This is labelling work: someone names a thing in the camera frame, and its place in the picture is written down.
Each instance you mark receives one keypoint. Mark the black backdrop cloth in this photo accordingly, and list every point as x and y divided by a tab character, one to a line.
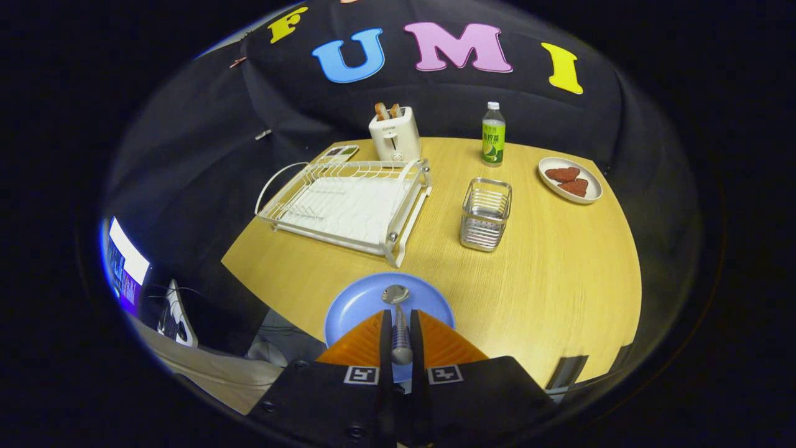
249	124

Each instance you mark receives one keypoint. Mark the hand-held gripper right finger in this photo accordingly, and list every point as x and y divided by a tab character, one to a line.
416	342

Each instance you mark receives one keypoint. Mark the white toaster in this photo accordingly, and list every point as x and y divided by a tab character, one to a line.
395	140

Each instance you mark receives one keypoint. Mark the metal spoon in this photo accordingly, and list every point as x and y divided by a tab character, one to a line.
401	336

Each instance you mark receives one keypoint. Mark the orange cloth clip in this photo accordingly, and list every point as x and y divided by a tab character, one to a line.
237	61

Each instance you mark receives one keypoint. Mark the green label drink bottle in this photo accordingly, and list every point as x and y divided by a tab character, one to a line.
493	140

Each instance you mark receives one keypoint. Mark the red-brown meat piece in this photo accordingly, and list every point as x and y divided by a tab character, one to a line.
575	188
563	174

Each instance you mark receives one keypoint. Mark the toast slice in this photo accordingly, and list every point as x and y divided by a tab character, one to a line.
395	111
381	112

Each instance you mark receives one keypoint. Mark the lit monitor screen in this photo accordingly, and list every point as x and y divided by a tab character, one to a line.
127	255

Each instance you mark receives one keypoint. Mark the dark chair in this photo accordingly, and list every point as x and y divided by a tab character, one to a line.
569	370

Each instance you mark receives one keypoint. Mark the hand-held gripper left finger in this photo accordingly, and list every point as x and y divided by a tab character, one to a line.
386	342

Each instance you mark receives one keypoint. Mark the white oval dish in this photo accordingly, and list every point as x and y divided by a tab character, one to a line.
548	186

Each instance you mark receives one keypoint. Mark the white compartment snack tray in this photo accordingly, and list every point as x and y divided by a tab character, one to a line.
345	151

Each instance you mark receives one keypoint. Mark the blue plate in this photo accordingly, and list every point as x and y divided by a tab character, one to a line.
354	305

